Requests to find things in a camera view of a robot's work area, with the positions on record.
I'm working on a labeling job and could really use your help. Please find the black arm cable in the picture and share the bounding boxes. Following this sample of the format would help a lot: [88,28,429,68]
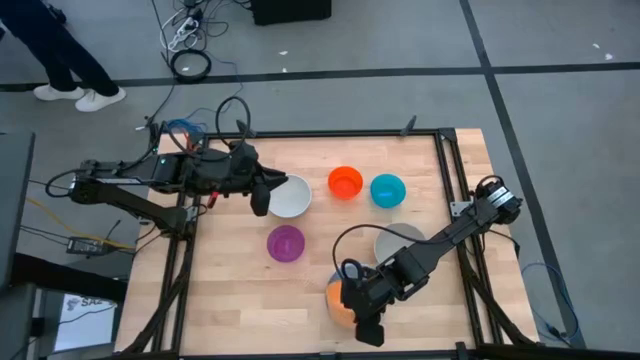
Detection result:
[331,222,454,281]
[215,95,252,152]

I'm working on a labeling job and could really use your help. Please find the purple bowl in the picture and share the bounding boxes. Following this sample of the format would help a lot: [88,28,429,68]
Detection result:
[266,224,306,264]

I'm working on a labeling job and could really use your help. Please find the black power adapter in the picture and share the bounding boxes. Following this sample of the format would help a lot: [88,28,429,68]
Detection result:
[65,236,105,257]

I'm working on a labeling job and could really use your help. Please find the bundled blue cable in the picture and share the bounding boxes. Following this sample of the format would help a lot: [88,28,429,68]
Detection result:
[166,117,209,135]

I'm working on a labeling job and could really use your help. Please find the white bowl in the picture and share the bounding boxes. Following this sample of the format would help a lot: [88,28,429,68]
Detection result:
[268,173,313,219]

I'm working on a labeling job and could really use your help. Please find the teal bowl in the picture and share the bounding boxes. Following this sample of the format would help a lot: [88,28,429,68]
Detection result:
[369,173,408,210]

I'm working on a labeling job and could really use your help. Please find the white printed sign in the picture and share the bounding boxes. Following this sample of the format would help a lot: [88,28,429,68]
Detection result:
[51,292,119,353]

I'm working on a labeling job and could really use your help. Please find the yellow cable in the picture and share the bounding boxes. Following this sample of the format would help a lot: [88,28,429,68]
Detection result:
[24,196,137,251]

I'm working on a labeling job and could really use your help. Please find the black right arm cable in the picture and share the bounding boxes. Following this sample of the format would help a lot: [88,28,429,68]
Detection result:
[331,222,454,281]

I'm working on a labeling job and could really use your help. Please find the small orange bowl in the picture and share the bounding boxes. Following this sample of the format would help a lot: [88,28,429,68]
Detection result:
[327,165,365,201]

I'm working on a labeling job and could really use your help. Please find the black box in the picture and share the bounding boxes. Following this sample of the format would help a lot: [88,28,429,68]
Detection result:
[249,0,333,27]

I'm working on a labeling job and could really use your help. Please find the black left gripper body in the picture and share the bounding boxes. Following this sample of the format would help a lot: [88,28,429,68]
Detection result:
[197,142,262,197]

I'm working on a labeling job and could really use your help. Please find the coiled black cable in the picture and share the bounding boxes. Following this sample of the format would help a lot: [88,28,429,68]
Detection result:
[169,47,213,85]

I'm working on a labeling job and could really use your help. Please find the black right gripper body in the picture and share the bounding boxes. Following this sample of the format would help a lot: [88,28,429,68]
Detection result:
[342,267,401,325]

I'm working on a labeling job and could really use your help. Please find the black aluminium frame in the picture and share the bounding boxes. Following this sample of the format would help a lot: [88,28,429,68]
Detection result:
[117,127,541,360]

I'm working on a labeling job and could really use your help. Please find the large orange bowl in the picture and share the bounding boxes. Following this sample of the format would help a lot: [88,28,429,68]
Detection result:
[325,263,382,330]

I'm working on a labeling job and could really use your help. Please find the black cabinet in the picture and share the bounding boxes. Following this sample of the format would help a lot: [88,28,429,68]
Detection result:
[0,130,37,294]

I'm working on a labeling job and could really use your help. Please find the long blue cable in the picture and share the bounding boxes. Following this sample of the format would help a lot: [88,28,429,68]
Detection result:
[519,261,582,344]

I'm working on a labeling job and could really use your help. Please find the grey bowl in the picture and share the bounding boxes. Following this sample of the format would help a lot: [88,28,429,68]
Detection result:
[374,222,427,265]

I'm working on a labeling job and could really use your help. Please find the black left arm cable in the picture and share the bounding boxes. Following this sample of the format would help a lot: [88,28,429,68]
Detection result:
[215,95,252,152]

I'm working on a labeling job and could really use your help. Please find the grey metal bracket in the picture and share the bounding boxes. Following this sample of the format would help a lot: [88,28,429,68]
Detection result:
[449,199,474,219]

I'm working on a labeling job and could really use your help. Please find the white power strip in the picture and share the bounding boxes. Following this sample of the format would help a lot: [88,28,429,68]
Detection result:
[166,16,202,52]

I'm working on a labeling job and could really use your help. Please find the person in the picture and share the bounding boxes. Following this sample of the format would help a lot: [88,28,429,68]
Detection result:
[0,0,121,98]

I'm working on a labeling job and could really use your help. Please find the white shoe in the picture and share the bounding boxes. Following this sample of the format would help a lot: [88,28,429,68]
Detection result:
[32,83,86,102]
[74,86,128,113]

